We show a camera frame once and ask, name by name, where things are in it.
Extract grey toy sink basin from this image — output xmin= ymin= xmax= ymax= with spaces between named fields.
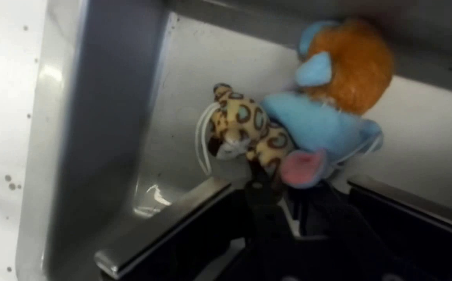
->
xmin=14 ymin=0 xmax=452 ymax=281

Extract blue and brown plush toy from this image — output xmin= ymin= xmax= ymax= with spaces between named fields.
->
xmin=260 ymin=17 xmax=397 ymax=191

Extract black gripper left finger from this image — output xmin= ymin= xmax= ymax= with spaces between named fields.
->
xmin=208 ymin=164 xmax=288 ymax=281

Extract leopard print plush toy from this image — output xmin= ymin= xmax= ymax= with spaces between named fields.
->
xmin=193 ymin=83 xmax=296 ymax=176

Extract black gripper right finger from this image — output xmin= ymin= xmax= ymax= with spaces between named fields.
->
xmin=286 ymin=181 xmax=419 ymax=281

